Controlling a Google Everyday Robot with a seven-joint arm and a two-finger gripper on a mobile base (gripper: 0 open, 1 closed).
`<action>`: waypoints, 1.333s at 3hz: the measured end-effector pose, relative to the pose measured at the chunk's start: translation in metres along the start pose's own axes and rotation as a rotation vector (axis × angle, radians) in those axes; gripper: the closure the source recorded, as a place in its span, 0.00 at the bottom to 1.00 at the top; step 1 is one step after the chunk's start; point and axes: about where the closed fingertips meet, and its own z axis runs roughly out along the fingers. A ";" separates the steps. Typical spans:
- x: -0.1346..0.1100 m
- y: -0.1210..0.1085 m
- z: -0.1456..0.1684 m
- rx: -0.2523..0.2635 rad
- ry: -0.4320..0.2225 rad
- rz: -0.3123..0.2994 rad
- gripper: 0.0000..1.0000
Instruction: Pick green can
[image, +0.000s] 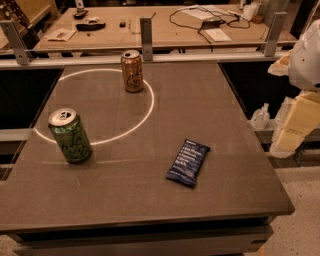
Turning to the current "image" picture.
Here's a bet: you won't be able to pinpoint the clear sanitizer bottle left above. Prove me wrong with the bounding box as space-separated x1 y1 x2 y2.
250 103 270 130

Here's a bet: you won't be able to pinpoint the horizontal metal rail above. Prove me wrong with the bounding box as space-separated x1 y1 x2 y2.
0 51 287 70

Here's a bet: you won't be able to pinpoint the right metal rail bracket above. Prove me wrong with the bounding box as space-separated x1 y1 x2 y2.
262 11 287 57

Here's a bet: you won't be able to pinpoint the white paper card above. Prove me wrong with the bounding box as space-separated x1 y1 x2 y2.
206 28 231 42

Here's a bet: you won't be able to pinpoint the middle metal rail bracket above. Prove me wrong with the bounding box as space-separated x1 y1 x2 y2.
140 17 153 61

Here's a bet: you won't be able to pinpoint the metal rail bracket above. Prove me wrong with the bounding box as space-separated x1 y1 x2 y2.
262 11 287 57
140 17 153 61
0 20 32 66

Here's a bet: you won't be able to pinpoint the green soda can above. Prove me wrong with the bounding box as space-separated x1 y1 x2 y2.
48 108 92 164

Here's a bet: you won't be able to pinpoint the orange soda can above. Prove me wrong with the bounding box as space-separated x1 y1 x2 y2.
121 50 144 93

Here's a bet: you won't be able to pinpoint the small black box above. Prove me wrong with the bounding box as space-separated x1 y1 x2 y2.
119 21 126 27

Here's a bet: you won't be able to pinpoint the wooden background desk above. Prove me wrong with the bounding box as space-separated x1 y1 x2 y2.
33 3 298 54

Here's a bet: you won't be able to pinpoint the black cable on desk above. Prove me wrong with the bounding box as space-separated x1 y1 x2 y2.
168 5 252 45

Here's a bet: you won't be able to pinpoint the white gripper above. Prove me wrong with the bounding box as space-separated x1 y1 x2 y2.
268 20 320 158

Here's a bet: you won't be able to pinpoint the dark blue snack bar wrapper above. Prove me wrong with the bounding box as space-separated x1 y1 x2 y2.
166 139 210 187

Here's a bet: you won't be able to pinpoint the beige envelope on desk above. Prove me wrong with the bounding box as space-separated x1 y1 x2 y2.
45 28 76 42

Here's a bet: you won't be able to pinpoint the white paper sheets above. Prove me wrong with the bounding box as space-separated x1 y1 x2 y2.
180 5 228 20

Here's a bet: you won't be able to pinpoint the left metal rail bracket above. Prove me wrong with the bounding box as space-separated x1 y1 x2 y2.
0 20 32 66

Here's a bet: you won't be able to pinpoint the black tool on desk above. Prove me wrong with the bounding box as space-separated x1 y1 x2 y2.
76 23 106 31

